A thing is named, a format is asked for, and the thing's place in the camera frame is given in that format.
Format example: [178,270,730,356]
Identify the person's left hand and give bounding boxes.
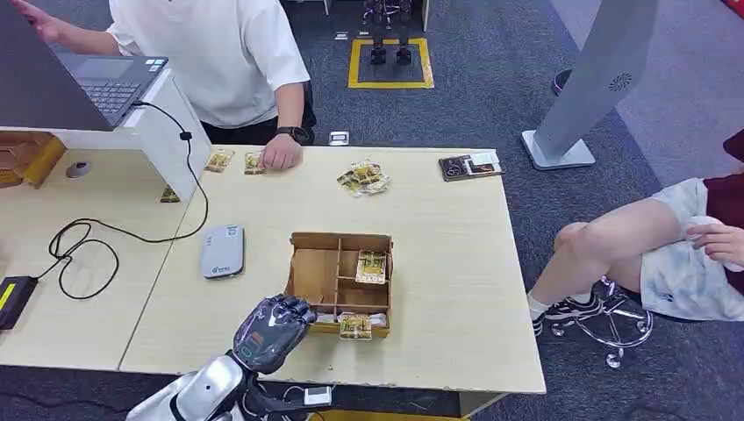
[258,133,304,171]

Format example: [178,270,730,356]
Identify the person's right hand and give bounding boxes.
[10,0,63,44]

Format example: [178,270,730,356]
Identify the seated person's hand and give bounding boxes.
[685,222,744,268]

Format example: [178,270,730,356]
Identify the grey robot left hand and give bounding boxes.
[232,294,318,376]

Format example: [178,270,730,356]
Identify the black wristwatch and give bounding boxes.
[275,125,310,146]

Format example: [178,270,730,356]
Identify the seated person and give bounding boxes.
[527,130,744,339]

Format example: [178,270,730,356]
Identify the white card stack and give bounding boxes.
[316,311,389,326]

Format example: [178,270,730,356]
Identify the wooden compartment box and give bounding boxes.
[283,232,395,340]

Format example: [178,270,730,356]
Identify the heap of card packs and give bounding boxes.
[337,160,391,197]

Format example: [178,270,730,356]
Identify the dark laptop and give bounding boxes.
[0,0,169,132]

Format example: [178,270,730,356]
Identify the white laptop riser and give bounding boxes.
[0,68,213,203]

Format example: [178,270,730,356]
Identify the yellow tape square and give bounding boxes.
[347,38,435,90]

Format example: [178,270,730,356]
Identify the chrome chair base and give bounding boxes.
[548,278,655,371]

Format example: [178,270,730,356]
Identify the brown wooden tray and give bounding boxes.
[0,131,68,189]

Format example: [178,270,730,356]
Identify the black robot legs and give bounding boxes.
[362,0,414,66]

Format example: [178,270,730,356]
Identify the white pillar stand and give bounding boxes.
[521,0,661,172]

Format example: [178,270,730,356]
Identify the small dark object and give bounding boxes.
[550,68,574,97]

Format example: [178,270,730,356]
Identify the black power adapter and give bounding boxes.
[0,276,39,332]

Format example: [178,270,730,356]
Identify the black power cable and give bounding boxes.
[35,100,211,302]

